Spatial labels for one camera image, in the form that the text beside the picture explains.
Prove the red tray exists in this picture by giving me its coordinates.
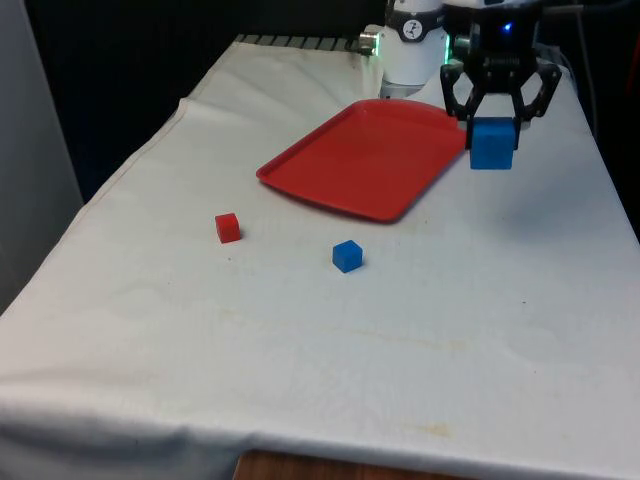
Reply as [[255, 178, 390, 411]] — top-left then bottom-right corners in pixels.
[[255, 98, 469, 225]]

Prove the black cable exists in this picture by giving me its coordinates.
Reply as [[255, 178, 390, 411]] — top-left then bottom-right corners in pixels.
[[574, 0, 601, 139]]

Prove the small blue cube block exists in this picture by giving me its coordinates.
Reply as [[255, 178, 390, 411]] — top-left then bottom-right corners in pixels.
[[331, 239, 365, 274]]

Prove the large blue cube block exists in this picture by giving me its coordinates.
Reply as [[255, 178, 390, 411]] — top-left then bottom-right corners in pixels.
[[469, 116, 516, 172]]

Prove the small red cube block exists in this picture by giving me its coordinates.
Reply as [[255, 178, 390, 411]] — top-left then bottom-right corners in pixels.
[[214, 212, 242, 245]]

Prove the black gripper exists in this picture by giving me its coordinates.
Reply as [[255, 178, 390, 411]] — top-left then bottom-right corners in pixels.
[[439, 3, 564, 152]]

